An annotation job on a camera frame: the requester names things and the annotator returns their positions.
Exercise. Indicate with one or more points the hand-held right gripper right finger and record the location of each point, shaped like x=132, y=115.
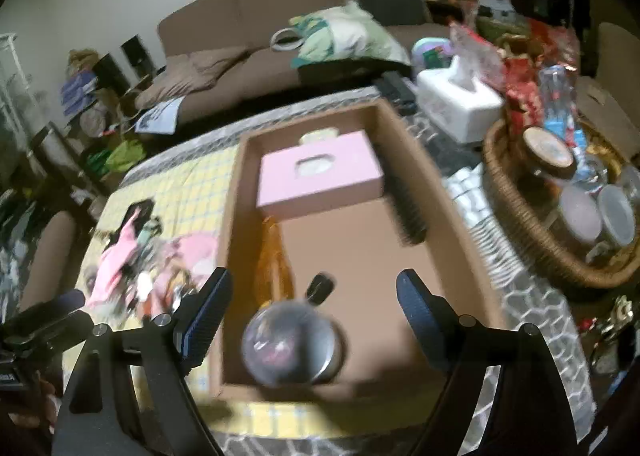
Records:
x=419, y=321

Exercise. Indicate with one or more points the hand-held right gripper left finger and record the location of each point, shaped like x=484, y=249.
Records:
x=207, y=321

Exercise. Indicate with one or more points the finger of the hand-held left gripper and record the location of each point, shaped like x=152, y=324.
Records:
x=65, y=301

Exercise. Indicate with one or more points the round silver mirror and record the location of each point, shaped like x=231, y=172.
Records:
x=287, y=343

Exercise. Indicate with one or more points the cardboard box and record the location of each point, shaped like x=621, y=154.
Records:
x=360, y=261

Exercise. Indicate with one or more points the amber roller massager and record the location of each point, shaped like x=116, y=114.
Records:
x=272, y=261

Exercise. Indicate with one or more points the person's left hand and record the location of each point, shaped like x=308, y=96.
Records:
x=32, y=408

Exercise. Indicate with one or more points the pink towel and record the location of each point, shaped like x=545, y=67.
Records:
x=117, y=261

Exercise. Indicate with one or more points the small black object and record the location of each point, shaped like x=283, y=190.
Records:
x=320, y=288

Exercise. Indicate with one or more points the black comb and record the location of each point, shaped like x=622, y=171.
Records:
x=406, y=206

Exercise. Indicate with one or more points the yellow plaid tablecloth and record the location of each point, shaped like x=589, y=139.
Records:
x=165, y=186

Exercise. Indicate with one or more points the wicker basket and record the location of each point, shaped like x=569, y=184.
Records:
x=520, y=216

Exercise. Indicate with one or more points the green bag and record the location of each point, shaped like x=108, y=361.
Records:
x=122, y=156

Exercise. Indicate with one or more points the pink box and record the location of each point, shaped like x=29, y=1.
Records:
x=320, y=171

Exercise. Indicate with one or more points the jar with grey lid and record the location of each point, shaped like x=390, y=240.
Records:
x=580, y=213
x=617, y=211

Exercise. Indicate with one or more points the white paper sheet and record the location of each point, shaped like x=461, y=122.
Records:
x=157, y=118

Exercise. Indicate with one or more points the jar with wooden lid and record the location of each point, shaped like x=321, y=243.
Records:
x=547, y=151

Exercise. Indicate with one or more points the white tissue box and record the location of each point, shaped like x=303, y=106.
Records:
x=457, y=101

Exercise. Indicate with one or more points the black remote control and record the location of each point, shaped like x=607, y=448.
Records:
x=397, y=88

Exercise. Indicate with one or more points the red snack packets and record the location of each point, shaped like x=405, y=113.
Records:
x=522, y=91

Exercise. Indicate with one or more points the black speaker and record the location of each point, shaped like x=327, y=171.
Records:
x=135, y=53

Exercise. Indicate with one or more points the clear water bottle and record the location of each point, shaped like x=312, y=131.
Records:
x=557, y=101

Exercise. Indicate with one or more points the purple round container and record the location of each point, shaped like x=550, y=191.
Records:
x=430, y=51

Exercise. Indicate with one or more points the brown sofa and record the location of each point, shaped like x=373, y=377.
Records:
x=240, y=36

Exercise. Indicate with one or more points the floral tote bag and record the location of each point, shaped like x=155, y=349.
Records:
x=345, y=36

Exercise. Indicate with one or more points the dark cushion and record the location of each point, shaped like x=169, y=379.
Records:
x=392, y=6

